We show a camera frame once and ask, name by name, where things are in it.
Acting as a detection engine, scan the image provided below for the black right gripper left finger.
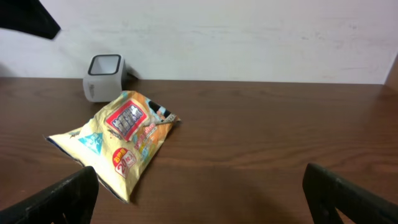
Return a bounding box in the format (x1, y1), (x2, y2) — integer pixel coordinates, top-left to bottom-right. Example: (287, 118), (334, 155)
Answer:
(1, 166), (99, 223)

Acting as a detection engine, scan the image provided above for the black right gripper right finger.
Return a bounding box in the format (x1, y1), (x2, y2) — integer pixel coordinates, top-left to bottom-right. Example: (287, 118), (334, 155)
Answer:
(302, 163), (397, 223)

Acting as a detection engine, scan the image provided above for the yellow snack bag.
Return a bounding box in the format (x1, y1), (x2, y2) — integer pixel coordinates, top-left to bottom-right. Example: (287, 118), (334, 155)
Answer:
(47, 91), (180, 203)

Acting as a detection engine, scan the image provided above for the white barcode scanner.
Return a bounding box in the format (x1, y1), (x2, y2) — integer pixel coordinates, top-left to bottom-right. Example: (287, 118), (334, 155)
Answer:
(83, 54), (127, 103)

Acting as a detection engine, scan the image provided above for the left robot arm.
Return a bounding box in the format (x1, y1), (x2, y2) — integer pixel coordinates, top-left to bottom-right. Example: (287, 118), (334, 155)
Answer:
(1, 0), (61, 40)

